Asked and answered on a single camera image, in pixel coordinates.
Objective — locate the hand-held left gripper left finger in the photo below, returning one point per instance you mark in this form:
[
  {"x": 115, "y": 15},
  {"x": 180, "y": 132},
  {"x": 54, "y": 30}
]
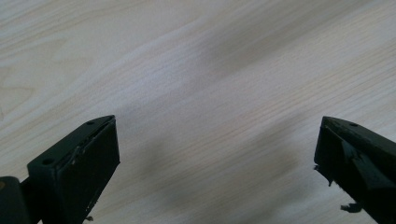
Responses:
[{"x": 77, "y": 168}]

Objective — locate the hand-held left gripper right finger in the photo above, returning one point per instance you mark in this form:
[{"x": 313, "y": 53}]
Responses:
[{"x": 358, "y": 155}]

